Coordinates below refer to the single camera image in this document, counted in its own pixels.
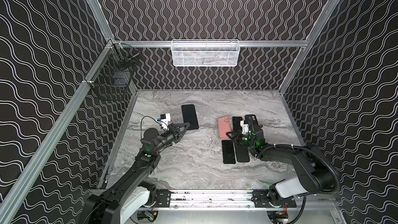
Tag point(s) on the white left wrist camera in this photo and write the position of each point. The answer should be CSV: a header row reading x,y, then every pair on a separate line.
x,y
164,121

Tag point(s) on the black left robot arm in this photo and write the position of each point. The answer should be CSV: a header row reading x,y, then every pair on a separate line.
x,y
105,207

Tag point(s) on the pink phone case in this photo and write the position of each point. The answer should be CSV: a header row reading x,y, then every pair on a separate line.
x,y
224,127

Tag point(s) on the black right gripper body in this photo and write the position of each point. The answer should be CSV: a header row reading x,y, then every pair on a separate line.
x,y
254,130

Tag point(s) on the black phone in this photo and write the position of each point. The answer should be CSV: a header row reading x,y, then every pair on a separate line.
x,y
236,123

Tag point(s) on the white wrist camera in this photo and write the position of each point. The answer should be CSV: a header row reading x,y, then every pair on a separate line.
x,y
164,121
244,127

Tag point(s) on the black phone case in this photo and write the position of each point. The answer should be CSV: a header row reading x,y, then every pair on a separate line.
x,y
251,119

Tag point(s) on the black smartphone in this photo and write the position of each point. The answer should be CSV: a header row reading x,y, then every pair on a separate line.
x,y
228,152
190,116

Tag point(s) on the black wire basket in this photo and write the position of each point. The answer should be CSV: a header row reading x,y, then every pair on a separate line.
x,y
112,81

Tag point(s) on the black mounting plate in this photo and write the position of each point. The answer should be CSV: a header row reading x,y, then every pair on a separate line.
x,y
159,198
264,199

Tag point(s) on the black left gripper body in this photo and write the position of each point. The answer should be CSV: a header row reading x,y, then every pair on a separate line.
x,y
173,131

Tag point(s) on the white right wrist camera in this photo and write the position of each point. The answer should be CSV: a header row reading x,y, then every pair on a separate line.
x,y
244,127

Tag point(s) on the white wire mesh basket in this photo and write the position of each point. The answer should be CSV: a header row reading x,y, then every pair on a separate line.
x,y
208,53

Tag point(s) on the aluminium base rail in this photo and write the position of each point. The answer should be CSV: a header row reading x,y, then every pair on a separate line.
x,y
211,199

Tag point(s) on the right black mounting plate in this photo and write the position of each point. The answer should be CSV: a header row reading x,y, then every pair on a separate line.
x,y
264,199

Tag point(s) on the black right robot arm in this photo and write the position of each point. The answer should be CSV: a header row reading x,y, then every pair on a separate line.
x,y
314,173

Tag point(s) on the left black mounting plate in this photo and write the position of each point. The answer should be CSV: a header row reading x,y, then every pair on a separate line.
x,y
159,198

